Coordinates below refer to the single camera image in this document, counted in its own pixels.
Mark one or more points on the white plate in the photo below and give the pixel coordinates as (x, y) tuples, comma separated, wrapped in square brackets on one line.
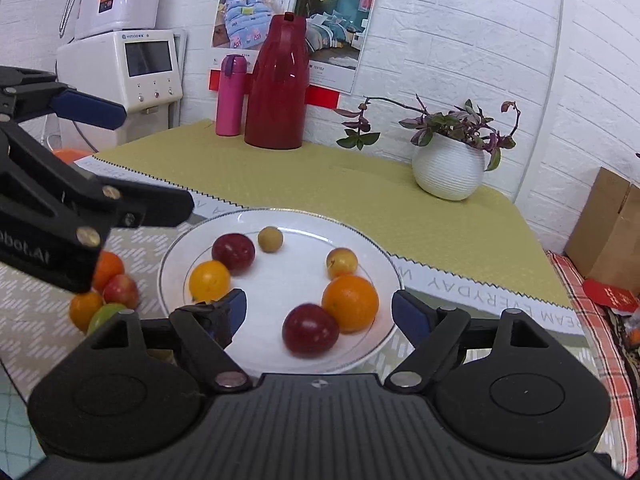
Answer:
[(280, 285)]

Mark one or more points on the pink thermos bottle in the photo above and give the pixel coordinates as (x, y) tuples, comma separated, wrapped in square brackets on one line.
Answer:
[(230, 105)]

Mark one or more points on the red thermos jug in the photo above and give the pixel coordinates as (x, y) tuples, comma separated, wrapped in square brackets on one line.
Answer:
[(275, 100)]

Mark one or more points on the green jujube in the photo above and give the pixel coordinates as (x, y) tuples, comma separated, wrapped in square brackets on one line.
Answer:
[(106, 317)]

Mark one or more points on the wall poster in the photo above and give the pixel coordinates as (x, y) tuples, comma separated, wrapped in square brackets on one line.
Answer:
[(325, 10)]

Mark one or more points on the orange stool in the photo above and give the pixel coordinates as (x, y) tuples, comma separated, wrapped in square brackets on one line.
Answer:
[(67, 154)]

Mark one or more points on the yellow orange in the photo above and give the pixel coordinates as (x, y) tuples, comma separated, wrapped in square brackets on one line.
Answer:
[(210, 280)]

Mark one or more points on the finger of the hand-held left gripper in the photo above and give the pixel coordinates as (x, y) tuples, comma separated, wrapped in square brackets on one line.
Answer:
[(90, 107), (150, 207)]

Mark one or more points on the large orange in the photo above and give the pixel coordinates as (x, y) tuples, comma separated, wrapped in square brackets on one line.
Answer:
[(350, 302)]

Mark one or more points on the red envelope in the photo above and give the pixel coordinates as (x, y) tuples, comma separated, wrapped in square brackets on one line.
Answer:
[(610, 295)]

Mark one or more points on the small orange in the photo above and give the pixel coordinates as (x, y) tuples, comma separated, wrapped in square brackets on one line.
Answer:
[(107, 270), (85, 310)]

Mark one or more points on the red plaid cloth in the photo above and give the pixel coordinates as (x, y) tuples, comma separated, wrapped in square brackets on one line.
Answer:
[(590, 340)]

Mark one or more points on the printed patchwork tablecloth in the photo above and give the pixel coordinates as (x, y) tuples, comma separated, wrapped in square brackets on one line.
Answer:
[(350, 185)]

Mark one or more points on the small tan plum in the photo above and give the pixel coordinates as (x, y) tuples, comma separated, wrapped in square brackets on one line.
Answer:
[(270, 238)]

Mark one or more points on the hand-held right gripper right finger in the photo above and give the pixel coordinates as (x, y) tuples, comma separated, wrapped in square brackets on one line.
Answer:
[(407, 312)]

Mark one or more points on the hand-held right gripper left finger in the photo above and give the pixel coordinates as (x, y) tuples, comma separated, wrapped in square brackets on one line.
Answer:
[(235, 306)]

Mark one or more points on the cardboard box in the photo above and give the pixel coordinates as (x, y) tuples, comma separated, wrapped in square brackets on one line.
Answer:
[(600, 230)]

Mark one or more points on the red apple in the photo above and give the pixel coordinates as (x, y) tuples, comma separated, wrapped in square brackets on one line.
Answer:
[(122, 291)]

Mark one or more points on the dark red plum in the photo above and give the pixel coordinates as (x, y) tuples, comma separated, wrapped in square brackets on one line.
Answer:
[(233, 252), (310, 330)]

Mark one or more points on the white appliance with screen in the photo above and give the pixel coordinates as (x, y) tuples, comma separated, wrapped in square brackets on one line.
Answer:
[(100, 65)]

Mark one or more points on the white potted plant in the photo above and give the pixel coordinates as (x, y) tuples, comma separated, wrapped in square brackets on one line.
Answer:
[(447, 170)]

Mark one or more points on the yellow plum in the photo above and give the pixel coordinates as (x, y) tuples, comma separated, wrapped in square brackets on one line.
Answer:
[(341, 261)]

